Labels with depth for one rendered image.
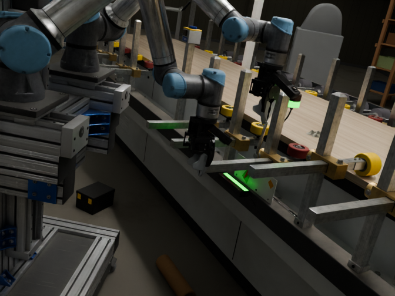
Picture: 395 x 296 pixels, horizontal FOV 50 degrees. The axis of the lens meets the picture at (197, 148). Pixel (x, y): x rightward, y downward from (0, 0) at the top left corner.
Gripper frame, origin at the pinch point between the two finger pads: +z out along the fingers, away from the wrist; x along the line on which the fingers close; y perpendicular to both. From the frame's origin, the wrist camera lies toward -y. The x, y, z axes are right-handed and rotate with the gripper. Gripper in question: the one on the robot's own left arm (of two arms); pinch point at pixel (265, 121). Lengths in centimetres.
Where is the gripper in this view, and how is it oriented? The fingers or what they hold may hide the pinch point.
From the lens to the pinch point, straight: 153.6
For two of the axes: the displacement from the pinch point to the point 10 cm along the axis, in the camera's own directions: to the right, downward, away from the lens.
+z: -1.6, 9.2, 3.5
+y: -7.4, -3.5, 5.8
